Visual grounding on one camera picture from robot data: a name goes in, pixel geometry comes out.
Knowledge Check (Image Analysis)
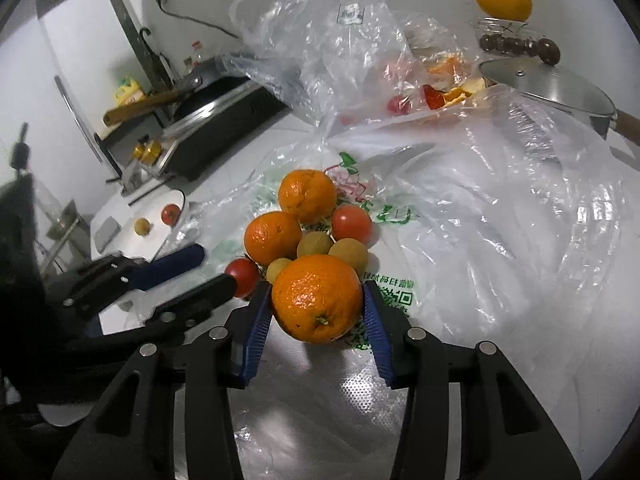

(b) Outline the red cherry tomato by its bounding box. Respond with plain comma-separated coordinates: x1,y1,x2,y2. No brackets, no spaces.
224,258,260,298
331,204,373,245

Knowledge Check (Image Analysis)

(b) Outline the yellow-green small fruit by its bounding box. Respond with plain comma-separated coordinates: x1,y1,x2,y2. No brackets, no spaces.
266,258,292,285
329,238,369,276
296,231,334,258

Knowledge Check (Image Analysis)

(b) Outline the orange tangerine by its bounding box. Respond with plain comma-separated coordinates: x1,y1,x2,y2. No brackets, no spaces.
278,169,337,224
243,211,303,266

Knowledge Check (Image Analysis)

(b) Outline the large orange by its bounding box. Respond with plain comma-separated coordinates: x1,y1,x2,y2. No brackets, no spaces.
271,255,363,344

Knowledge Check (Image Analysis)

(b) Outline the yellow-green fruit on plate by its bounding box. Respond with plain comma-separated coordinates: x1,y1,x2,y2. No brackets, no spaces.
134,218,152,237

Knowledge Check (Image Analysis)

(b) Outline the grey smartphone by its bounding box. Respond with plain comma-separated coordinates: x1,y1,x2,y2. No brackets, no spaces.
93,217,122,255

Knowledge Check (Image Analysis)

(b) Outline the red tomato on plate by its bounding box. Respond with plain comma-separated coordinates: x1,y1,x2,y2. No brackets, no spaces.
160,204,181,226

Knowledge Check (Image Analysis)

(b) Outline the black chopstick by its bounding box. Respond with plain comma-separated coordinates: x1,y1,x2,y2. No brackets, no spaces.
127,179,171,207

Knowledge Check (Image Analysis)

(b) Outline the steel dome lid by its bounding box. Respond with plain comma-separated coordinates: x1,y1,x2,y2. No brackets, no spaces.
120,159,162,197

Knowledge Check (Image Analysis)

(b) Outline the induction cooker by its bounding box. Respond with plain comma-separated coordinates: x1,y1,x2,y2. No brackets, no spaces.
150,77,288,181

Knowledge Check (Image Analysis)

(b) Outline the printed white plastic bag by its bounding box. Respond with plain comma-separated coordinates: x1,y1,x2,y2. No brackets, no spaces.
126,89,639,477

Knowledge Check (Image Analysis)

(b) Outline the yellow oil bottle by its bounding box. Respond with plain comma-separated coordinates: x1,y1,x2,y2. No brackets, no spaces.
113,76,146,107

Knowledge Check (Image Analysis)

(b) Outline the clear plastic bag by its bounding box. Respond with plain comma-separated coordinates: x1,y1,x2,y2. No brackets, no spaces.
221,0,480,130

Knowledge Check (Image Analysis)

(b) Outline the steel pot lid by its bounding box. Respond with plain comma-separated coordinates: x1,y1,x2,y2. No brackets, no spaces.
478,37,639,145

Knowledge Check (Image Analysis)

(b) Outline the black wok wooden handle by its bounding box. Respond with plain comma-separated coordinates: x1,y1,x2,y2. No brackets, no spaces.
102,54,262,128

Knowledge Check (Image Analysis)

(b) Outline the black power cable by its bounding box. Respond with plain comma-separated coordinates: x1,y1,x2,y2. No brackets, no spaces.
155,0,241,42

